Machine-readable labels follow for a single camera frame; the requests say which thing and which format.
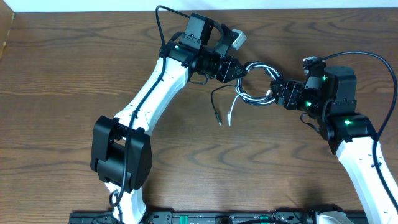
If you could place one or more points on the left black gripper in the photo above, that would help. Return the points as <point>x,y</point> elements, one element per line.
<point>224,68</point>

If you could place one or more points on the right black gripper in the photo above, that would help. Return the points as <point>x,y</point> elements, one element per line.
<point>290,89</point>

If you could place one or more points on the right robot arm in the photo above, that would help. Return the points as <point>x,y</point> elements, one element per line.
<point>328,95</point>

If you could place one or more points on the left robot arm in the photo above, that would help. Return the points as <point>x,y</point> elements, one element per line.
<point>121,152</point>

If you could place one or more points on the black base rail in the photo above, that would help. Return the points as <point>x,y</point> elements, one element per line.
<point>167,217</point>

